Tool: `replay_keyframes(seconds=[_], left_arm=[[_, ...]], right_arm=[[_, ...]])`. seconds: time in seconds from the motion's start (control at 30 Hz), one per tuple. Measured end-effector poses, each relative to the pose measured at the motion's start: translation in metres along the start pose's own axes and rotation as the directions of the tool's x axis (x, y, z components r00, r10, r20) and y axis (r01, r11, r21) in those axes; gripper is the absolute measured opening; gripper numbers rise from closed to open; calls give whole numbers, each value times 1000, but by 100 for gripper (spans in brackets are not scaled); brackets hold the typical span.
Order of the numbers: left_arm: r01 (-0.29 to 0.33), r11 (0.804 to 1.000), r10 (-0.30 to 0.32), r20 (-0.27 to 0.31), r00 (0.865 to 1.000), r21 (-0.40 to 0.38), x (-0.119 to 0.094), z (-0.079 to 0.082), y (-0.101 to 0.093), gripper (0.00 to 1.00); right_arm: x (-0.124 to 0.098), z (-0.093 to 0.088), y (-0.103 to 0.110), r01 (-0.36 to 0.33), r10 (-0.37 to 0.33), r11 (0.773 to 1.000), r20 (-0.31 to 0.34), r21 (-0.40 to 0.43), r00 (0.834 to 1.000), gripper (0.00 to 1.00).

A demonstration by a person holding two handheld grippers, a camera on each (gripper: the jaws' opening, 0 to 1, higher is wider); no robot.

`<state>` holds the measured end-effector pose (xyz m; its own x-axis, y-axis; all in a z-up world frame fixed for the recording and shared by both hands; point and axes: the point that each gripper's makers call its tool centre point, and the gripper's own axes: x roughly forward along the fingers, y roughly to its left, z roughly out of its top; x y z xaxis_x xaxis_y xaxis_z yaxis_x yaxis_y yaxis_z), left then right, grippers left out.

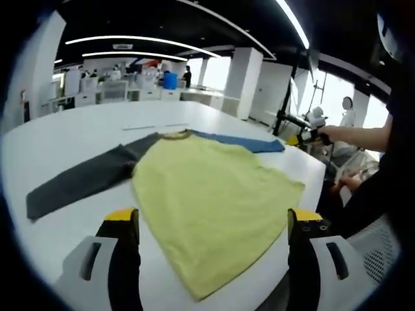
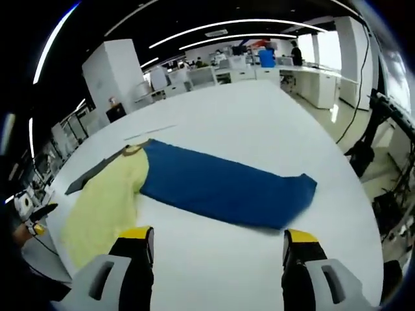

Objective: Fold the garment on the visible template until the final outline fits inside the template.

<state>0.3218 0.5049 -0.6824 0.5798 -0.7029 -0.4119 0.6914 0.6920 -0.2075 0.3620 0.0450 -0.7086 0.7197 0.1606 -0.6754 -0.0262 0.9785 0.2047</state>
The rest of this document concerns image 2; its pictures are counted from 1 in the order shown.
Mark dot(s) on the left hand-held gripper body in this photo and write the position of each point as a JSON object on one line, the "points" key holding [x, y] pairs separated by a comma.
{"points": [[24, 204]]}

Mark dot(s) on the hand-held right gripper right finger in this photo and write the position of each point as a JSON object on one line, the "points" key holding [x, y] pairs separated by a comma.
{"points": [[304, 272]]}

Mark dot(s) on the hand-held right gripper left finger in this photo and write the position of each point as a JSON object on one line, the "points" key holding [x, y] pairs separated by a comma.
{"points": [[129, 269]]}

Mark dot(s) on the yellow blue black garment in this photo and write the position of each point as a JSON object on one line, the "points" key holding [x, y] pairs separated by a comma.
{"points": [[210, 188]]}

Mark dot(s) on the person's left hand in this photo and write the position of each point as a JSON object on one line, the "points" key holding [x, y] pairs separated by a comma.
{"points": [[21, 236]]}

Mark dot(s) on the person's black clothing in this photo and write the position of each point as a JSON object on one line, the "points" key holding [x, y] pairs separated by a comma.
{"points": [[35, 285]]}

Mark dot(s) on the small black cabinet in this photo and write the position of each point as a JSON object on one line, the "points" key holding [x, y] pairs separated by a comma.
{"points": [[115, 112]]}

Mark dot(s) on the wide white pillar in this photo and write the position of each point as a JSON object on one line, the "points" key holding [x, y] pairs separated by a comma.
{"points": [[110, 77]]}

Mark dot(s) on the black tripod stand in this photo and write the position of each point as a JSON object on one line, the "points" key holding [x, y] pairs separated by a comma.
{"points": [[373, 129]]}

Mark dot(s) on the curved ceiling light strip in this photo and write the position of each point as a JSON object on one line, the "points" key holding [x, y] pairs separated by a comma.
{"points": [[49, 42]]}

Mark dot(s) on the white office desk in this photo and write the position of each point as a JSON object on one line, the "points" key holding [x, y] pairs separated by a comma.
{"points": [[311, 84]]}

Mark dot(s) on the white shelving unit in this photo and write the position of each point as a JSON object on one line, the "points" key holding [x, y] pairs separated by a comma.
{"points": [[201, 77]]}

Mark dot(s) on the blue barrel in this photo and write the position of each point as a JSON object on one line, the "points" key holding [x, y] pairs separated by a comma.
{"points": [[267, 57]]}

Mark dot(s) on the white square pillar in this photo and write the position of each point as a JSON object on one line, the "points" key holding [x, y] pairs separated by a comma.
{"points": [[351, 58]]}

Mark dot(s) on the ceiling air vent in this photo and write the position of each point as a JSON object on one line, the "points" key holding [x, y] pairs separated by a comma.
{"points": [[216, 32]]}

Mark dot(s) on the long ceiling light strip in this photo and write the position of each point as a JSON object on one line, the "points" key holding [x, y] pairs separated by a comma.
{"points": [[243, 21]]}

